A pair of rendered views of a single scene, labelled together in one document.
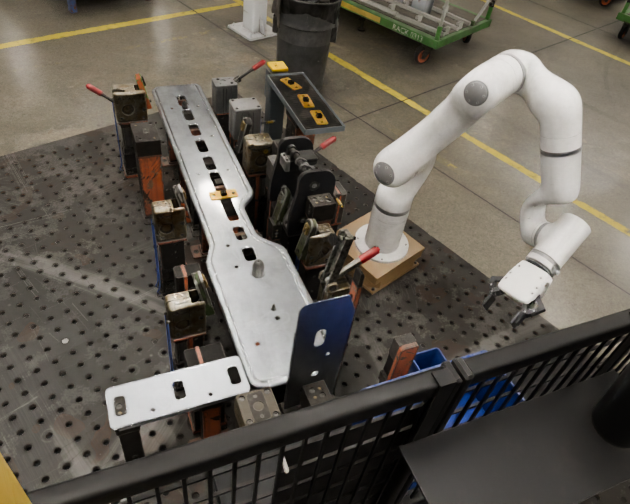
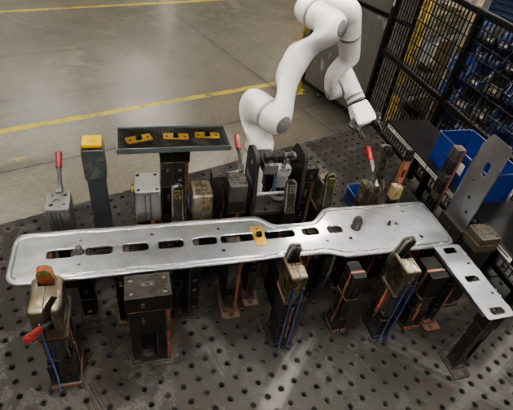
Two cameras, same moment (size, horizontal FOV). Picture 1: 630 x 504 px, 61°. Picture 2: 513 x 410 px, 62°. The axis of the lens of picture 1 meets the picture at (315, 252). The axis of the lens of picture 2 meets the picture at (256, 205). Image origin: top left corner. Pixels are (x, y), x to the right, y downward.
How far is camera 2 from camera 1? 171 cm
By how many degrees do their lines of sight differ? 58
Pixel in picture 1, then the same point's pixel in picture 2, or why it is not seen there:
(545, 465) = not seen: outside the picture
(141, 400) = (488, 298)
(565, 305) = (199, 159)
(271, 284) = (365, 221)
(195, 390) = (469, 270)
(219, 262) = (348, 247)
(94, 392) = (399, 398)
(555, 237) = (353, 82)
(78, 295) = not seen: outside the picture
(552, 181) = (357, 53)
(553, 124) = (358, 22)
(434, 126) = (300, 70)
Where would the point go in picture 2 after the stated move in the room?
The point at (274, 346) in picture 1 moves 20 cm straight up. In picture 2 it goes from (420, 228) to (444, 182)
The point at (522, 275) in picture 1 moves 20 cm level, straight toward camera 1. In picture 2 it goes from (361, 110) to (401, 128)
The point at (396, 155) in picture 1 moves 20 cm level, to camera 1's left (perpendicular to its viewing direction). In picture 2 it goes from (287, 106) to (275, 132)
